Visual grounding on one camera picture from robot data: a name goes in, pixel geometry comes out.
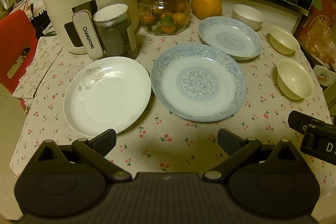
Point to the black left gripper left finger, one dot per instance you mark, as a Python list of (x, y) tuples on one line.
[(93, 153)]

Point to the white bowl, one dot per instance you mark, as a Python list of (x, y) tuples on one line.
[(248, 15)]

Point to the orange citrus on table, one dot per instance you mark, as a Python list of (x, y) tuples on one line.
[(203, 9)]

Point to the cream bowl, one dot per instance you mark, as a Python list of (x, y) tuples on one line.
[(293, 80), (283, 41)]

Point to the red plastic stool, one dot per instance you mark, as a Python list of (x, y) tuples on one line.
[(17, 33)]

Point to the glass jar with metal lid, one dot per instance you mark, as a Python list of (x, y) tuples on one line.
[(113, 25)]

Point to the clear plastic snack bag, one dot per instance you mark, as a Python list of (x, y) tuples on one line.
[(320, 42)]

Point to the white plate with grey flowers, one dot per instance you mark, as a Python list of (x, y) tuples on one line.
[(111, 93)]

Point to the cherry print tablecloth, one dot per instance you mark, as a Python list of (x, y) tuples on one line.
[(159, 140)]

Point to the large blue patterned plate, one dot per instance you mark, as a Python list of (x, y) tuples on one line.
[(198, 83)]

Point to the glass jar of tangerines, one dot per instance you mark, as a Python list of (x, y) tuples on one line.
[(164, 17)]

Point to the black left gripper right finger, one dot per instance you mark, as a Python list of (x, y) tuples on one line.
[(240, 152)]

